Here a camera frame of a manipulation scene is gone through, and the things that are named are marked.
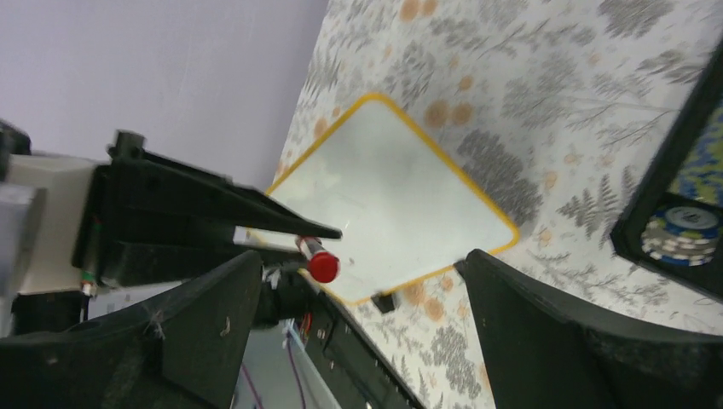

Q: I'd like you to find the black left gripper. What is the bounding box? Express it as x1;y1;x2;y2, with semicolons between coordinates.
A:
1;122;342;316

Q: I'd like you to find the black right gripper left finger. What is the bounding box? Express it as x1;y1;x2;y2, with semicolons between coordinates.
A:
1;251;262;408

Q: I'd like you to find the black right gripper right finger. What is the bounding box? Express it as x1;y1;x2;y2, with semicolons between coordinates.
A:
455;250;722;408

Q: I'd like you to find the red capped whiteboard marker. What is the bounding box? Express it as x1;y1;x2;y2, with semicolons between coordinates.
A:
295;236;340;284

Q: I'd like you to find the yellow framed whiteboard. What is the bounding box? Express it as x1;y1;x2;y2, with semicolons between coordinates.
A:
268;94;519;305

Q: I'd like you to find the black poker chip case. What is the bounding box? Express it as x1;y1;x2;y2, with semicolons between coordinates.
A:
610;46;722;301

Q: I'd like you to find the floral patterned table mat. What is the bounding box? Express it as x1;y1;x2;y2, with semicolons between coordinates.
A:
282;1;722;408

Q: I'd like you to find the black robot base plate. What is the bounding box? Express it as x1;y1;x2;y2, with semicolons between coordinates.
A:
301;280;425;409

